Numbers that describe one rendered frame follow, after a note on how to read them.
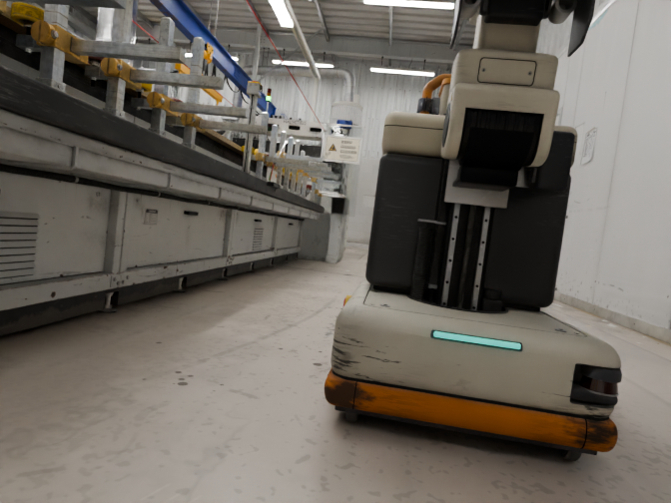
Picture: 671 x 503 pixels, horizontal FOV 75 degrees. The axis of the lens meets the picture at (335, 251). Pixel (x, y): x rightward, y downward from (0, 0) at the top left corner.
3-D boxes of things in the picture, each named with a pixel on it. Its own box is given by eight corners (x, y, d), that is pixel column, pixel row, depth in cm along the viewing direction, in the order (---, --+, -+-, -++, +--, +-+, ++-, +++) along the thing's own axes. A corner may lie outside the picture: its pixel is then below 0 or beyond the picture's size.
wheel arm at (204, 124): (267, 137, 183) (268, 126, 183) (265, 135, 180) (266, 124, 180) (168, 127, 188) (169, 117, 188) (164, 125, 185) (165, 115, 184)
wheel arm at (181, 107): (248, 121, 158) (249, 109, 158) (245, 119, 155) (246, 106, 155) (135, 110, 163) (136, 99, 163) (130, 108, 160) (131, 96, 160)
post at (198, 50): (193, 157, 183) (205, 40, 181) (189, 155, 180) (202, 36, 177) (185, 156, 184) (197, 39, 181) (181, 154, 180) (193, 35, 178)
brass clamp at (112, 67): (143, 89, 140) (144, 73, 140) (117, 74, 126) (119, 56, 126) (125, 88, 140) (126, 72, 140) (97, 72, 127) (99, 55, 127)
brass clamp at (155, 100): (179, 117, 165) (180, 103, 164) (161, 107, 151) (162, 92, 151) (164, 115, 165) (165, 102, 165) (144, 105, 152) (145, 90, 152)
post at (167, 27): (162, 156, 159) (175, 20, 156) (157, 154, 155) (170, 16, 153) (153, 155, 159) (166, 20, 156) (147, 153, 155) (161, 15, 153)
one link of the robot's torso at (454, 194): (441, 203, 122) (453, 114, 121) (547, 215, 119) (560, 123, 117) (455, 194, 96) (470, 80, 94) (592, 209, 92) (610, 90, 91)
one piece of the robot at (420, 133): (362, 310, 156) (392, 73, 151) (522, 333, 149) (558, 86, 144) (354, 331, 122) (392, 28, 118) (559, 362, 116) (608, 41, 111)
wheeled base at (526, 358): (347, 341, 164) (356, 275, 163) (523, 368, 157) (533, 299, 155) (318, 414, 98) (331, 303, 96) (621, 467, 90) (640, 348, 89)
